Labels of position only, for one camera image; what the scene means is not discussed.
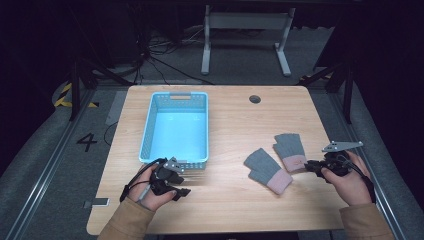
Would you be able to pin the white metal table frame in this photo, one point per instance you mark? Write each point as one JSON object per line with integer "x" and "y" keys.
{"x": 248, "y": 20}

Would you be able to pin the grey aluminium floor rail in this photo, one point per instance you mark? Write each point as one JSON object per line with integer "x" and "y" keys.
{"x": 50, "y": 163}
{"x": 366, "y": 160}

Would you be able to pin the black metal stand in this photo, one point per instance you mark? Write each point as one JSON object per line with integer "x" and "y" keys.
{"x": 75, "y": 90}
{"x": 348, "y": 90}

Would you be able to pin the yellow and black hazard tape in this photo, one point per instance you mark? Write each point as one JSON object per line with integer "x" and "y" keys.
{"x": 63, "y": 96}

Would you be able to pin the person's right hand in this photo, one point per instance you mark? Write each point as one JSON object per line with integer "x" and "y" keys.
{"x": 353, "y": 186}

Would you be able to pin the person's left hand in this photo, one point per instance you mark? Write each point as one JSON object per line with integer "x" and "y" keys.
{"x": 150, "y": 200}

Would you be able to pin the grey glove with pink cuff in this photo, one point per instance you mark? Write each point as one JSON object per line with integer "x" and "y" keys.
{"x": 265, "y": 166}
{"x": 289, "y": 146}

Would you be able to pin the light blue perforated plastic basket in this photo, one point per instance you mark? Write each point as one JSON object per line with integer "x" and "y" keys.
{"x": 176, "y": 130}

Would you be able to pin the white floor tape piece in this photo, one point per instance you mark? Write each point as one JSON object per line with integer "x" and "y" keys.
{"x": 100, "y": 202}

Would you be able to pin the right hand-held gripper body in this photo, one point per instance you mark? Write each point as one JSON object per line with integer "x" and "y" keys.
{"x": 338, "y": 160}

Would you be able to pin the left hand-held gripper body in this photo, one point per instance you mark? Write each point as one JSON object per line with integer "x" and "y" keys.
{"x": 163, "y": 178}

